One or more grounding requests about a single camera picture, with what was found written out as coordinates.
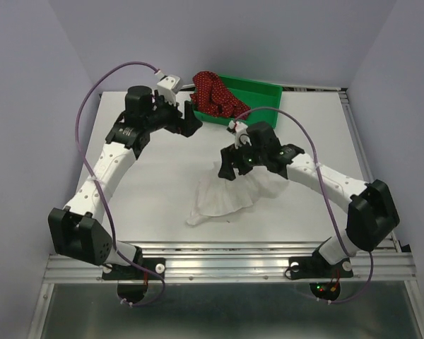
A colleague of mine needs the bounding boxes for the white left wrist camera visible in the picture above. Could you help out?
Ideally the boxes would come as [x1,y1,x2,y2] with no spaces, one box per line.
[155,71,182,106]

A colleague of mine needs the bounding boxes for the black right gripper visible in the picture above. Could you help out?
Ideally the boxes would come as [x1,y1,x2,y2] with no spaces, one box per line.
[219,136,266,180]

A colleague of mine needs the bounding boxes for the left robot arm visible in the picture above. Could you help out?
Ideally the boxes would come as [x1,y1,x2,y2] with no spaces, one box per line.
[48,85,202,278]

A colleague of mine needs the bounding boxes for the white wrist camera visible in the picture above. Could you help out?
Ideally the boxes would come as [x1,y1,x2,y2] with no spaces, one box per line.
[227,120,251,149]
[155,71,182,106]

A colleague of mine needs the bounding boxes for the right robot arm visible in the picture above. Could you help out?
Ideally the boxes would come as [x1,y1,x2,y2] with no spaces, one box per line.
[218,121,400,275]

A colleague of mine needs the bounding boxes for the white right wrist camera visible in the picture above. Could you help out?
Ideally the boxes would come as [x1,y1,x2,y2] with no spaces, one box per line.
[227,120,251,149]

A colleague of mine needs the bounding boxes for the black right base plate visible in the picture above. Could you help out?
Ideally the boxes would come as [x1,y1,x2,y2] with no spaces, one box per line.
[284,256,353,280]

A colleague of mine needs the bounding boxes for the white skirt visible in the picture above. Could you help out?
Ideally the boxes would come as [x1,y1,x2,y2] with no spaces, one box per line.
[186,162,289,226]

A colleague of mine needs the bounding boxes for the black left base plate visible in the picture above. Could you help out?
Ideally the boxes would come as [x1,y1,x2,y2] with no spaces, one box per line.
[101,257,166,281]

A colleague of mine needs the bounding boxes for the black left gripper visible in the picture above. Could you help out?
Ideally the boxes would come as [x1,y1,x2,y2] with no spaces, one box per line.
[145,90,203,138]

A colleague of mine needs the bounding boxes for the green plastic bin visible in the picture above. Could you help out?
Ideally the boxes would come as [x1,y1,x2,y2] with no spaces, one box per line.
[192,74,283,128]

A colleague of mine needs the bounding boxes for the red polka dot skirt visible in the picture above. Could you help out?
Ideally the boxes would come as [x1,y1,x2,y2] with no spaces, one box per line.
[190,71,250,119]

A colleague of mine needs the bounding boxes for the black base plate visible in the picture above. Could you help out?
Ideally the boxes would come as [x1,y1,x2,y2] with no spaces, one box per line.
[101,257,166,281]
[284,256,353,280]

